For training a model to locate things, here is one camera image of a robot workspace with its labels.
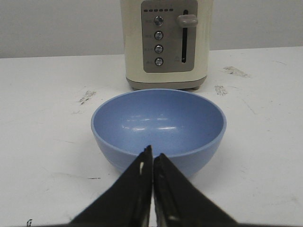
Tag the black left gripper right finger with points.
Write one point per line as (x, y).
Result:
(177, 201)

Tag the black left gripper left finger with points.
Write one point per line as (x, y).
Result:
(128, 200)

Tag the blue plastic bowl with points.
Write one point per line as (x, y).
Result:
(184, 126)

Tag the cream two-slot toaster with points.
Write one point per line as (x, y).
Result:
(166, 42)

